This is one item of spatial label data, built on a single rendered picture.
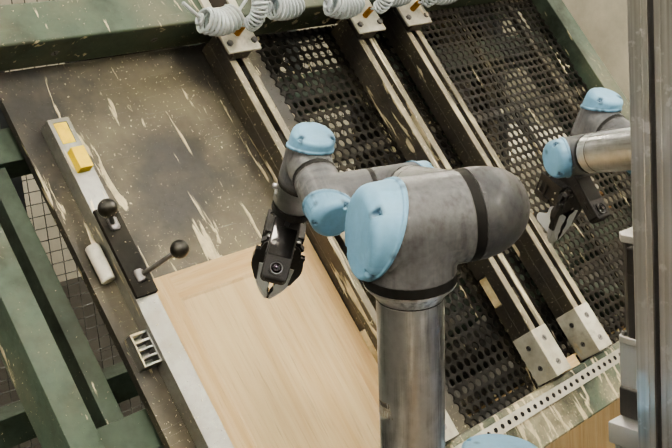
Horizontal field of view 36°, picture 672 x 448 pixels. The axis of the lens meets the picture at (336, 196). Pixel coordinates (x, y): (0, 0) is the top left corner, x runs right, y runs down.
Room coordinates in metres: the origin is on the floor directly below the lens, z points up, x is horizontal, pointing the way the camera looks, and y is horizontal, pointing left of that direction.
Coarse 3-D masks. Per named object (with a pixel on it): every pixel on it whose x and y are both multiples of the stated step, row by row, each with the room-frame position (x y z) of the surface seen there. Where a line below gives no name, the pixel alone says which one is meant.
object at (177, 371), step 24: (48, 120) 2.09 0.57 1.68; (48, 144) 2.09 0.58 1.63; (72, 144) 2.08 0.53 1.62; (72, 168) 2.04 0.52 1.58; (72, 192) 2.04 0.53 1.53; (96, 192) 2.03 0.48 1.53; (96, 240) 2.00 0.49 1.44; (120, 288) 1.95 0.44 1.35; (144, 312) 1.90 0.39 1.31; (168, 336) 1.89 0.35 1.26; (168, 360) 1.86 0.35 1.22; (168, 384) 1.86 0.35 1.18; (192, 384) 1.85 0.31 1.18; (192, 408) 1.82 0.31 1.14; (192, 432) 1.81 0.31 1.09; (216, 432) 1.81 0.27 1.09
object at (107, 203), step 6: (108, 198) 1.90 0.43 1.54; (102, 204) 1.89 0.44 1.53; (108, 204) 1.89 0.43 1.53; (114, 204) 1.89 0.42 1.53; (102, 210) 1.88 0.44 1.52; (108, 210) 1.88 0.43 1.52; (114, 210) 1.89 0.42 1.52; (102, 216) 1.89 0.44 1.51; (108, 216) 1.89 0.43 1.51; (114, 216) 2.00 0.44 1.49; (108, 222) 1.98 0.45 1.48; (114, 222) 1.97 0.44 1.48; (114, 228) 1.98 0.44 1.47
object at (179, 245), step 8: (176, 240) 1.92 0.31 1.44; (176, 248) 1.90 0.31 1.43; (184, 248) 1.91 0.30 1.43; (168, 256) 1.92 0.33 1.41; (176, 256) 1.91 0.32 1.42; (184, 256) 1.91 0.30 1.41; (152, 264) 1.93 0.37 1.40; (160, 264) 1.93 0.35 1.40; (136, 272) 1.93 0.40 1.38; (144, 272) 1.93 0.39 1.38; (136, 280) 1.93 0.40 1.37; (144, 280) 1.93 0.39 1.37
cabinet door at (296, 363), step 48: (192, 288) 2.02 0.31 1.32; (240, 288) 2.08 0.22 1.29; (288, 288) 2.15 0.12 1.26; (192, 336) 1.94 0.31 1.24; (240, 336) 2.00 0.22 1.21; (288, 336) 2.06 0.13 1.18; (336, 336) 2.13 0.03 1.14; (240, 384) 1.93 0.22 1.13; (288, 384) 1.98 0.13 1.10; (336, 384) 2.04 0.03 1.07; (240, 432) 1.85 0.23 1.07; (288, 432) 1.91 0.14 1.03; (336, 432) 1.96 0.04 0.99
